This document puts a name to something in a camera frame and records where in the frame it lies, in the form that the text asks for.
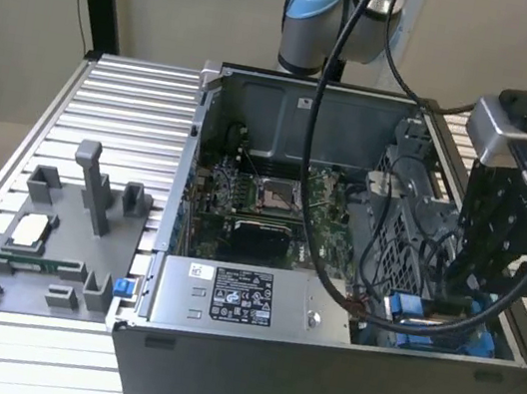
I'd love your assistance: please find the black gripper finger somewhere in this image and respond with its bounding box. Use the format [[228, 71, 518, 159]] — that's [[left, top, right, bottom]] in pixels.
[[468, 234, 526, 305], [441, 158, 518, 306]]

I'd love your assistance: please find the black disk wire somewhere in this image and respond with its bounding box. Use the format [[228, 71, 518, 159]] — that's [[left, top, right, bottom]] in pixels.
[[414, 233, 455, 302]]

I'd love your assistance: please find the hard disk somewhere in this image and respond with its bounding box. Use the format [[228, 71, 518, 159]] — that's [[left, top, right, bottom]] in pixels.
[[379, 278, 505, 366]]

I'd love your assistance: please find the grey disk bay cage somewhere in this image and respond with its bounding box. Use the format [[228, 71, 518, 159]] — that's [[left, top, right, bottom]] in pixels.
[[343, 112, 488, 309]]

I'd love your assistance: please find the black RAM slot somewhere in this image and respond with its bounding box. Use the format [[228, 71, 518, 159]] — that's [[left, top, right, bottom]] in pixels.
[[241, 149, 312, 169], [240, 160, 310, 179], [239, 165, 309, 184], [241, 154, 311, 174]]

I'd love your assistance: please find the green motherboard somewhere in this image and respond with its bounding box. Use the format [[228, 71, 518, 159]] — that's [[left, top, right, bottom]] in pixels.
[[180, 142, 375, 285]]

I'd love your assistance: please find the CPU socket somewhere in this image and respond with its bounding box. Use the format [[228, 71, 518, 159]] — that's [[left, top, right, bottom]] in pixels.
[[250, 173, 303, 217]]

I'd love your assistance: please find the black graphics card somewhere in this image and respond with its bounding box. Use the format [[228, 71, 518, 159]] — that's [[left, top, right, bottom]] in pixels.
[[217, 204, 312, 274]]

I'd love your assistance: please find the thin metal locking lever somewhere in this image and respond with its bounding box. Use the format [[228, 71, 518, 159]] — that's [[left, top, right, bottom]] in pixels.
[[238, 146, 267, 179]]

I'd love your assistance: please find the grey open PC case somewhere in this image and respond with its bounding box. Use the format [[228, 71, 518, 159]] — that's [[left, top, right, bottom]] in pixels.
[[92, 49, 527, 394]]

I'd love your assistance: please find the silver power supply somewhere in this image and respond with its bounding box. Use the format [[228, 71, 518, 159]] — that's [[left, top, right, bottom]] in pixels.
[[141, 248, 362, 357]]

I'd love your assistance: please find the blue plastic clip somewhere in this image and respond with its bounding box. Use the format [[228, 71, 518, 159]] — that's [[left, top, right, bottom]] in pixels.
[[110, 275, 138, 298]]

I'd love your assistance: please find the grey parts rack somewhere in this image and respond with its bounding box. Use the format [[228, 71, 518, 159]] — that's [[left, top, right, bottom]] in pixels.
[[0, 125, 164, 338]]

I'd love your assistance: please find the green RAM stick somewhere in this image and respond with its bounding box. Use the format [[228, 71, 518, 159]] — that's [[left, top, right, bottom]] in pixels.
[[0, 249, 84, 278]]

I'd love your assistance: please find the silver CPU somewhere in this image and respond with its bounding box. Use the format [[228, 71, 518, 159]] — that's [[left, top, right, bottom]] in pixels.
[[5, 208, 59, 256]]

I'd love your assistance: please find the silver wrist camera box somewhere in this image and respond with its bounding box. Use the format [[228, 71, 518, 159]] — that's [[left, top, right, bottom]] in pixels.
[[458, 91, 527, 176]]

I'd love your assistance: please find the black camera cable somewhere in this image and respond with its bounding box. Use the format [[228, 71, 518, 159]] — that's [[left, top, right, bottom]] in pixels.
[[373, 34, 486, 120]]

